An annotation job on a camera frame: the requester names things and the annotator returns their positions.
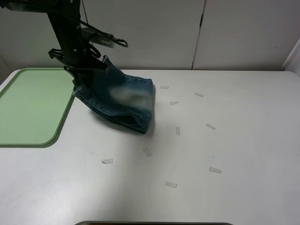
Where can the children's blue denim shorts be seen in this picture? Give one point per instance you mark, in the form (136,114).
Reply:
(119,98)

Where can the light green plastic tray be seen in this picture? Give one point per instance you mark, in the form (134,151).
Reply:
(34,104)

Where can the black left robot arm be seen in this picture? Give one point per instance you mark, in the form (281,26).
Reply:
(64,16)

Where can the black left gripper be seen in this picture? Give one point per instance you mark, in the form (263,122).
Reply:
(80,64)

